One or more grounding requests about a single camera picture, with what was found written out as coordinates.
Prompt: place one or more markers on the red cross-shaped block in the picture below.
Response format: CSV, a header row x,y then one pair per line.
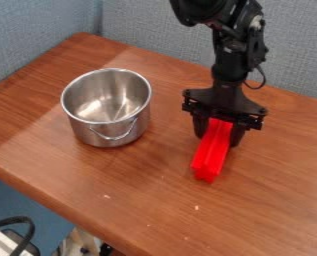
x,y
211,154

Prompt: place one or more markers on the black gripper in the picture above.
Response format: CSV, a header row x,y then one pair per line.
x,y
224,102

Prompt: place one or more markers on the white striped object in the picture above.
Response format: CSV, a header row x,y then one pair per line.
x,y
10,242

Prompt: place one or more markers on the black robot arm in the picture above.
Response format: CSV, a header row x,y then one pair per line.
x,y
237,24

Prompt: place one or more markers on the metal pot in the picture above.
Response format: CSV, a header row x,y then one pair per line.
x,y
107,103

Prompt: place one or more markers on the wooden table leg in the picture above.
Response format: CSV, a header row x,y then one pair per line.
x,y
81,243

